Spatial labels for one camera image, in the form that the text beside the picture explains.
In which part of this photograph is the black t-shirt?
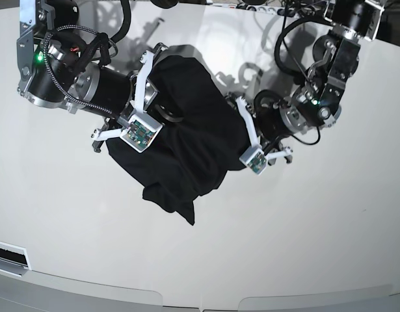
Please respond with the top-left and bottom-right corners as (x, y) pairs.
(106, 55), (250, 225)

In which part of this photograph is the white slotted table fixture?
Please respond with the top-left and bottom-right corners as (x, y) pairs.
(0, 241), (32, 278)

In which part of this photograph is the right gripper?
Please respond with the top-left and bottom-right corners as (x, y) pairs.
(91, 42), (184, 152)

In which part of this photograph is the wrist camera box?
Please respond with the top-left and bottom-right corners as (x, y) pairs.
(119, 112), (163, 153)
(239, 146), (267, 175)

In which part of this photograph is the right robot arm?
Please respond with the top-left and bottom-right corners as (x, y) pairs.
(17, 1), (183, 152)

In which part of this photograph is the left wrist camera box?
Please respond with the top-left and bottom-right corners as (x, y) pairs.
(239, 146), (267, 175)

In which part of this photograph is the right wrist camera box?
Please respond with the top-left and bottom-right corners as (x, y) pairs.
(119, 112), (163, 153)

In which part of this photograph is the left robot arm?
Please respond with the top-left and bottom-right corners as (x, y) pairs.
(226, 1), (386, 174)

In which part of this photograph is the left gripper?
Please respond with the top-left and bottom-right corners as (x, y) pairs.
(227, 90), (293, 164)

